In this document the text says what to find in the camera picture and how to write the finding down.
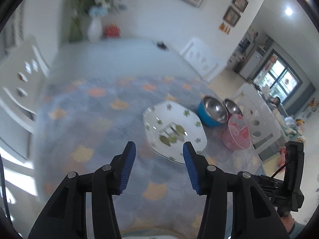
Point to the pink steel bowl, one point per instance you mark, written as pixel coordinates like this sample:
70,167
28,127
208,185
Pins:
232,108

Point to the small framed picture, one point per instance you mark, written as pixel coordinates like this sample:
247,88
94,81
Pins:
231,16
240,4

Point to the octagonal clover plate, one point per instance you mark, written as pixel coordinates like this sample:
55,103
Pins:
169,125

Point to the right side white chair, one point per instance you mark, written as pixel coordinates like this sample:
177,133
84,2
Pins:
263,126

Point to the near white chair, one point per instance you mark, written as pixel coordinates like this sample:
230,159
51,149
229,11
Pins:
23,75

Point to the small black object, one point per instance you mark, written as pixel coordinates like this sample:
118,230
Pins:
161,46

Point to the white refrigerator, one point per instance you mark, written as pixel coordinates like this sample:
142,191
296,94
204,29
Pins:
252,62

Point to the blue steel bowl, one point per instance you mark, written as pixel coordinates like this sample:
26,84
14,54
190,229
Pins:
212,112

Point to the far right white chair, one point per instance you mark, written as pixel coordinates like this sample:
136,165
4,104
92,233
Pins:
200,57

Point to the lower small framed picture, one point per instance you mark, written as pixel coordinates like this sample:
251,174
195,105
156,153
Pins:
231,16

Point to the upper small framed picture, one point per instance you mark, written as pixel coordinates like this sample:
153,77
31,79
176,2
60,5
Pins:
240,4

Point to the right hand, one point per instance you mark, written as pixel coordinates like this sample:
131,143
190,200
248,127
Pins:
288,222

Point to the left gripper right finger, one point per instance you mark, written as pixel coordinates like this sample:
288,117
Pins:
196,165

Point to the white vase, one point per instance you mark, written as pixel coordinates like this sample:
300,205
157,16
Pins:
95,30

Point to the white chair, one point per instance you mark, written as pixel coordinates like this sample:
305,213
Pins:
200,57
263,126
23,75

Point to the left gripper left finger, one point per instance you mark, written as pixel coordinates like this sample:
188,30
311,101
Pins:
121,169

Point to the red lidded pot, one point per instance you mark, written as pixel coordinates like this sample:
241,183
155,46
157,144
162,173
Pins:
112,31

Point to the pink cartoon bowl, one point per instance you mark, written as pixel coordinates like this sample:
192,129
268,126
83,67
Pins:
236,136

